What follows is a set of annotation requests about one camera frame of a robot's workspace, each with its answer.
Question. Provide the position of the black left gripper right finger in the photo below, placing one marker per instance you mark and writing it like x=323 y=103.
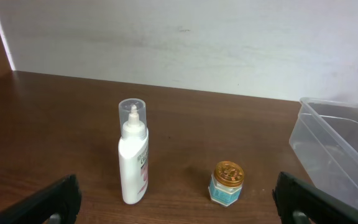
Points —
x=299 y=202

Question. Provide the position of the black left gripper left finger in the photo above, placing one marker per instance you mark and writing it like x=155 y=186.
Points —
x=62 y=198

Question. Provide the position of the clear plastic container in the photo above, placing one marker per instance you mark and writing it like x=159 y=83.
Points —
x=325 y=140

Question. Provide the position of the small jar gold lid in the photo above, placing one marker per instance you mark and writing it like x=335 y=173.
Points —
x=226 y=183

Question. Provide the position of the white lotion bottle clear cap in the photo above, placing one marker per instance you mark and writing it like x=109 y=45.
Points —
x=133 y=150

